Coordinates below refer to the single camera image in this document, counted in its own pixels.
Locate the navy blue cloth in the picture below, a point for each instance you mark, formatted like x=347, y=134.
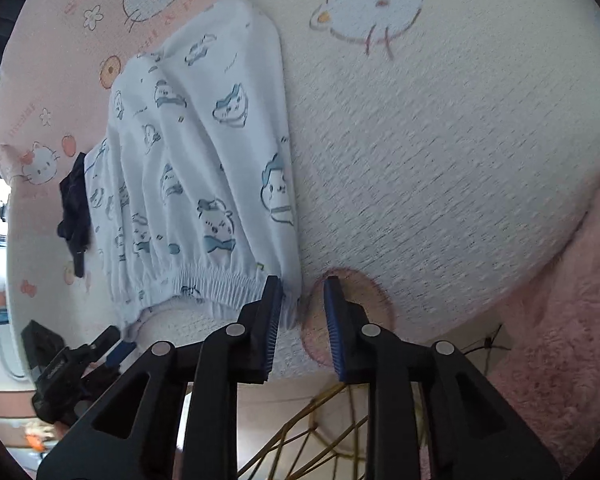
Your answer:
x=75, y=210

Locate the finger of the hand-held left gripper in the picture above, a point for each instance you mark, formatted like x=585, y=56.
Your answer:
x=102, y=339
x=120, y=352

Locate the light blue cartoon print pants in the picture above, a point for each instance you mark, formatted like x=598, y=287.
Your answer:
x=190, y=160

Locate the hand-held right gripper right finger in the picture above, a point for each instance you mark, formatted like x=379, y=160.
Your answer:
x=334, y=320

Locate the pink fluffy blanket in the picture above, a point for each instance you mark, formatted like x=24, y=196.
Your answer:
x=555, y=360

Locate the pink cartoon cat bedsheet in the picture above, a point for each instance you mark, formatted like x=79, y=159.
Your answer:
x=405, y=160

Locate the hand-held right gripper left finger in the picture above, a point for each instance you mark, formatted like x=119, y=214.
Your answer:
x=273, y=310

